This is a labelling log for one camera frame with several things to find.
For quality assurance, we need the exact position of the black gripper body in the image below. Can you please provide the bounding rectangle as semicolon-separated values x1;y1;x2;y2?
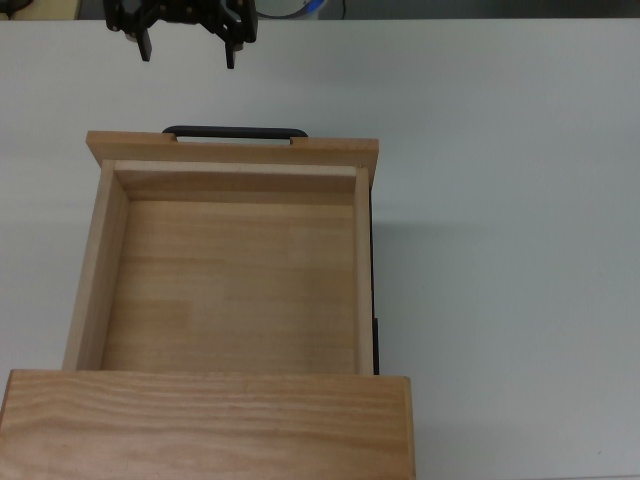
142;0;227;26

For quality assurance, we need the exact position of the wooden drawer with black handle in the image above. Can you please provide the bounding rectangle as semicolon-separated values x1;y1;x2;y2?
62;124;380;376

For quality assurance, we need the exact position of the white round container blue rim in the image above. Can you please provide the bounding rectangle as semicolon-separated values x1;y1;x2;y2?
256;0;327;20

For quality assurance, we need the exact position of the tan desk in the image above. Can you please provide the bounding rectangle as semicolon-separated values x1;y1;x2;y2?
0;0;80;20

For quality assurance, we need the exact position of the wooden cabinet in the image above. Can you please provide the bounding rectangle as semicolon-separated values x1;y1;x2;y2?
0;368;416;480

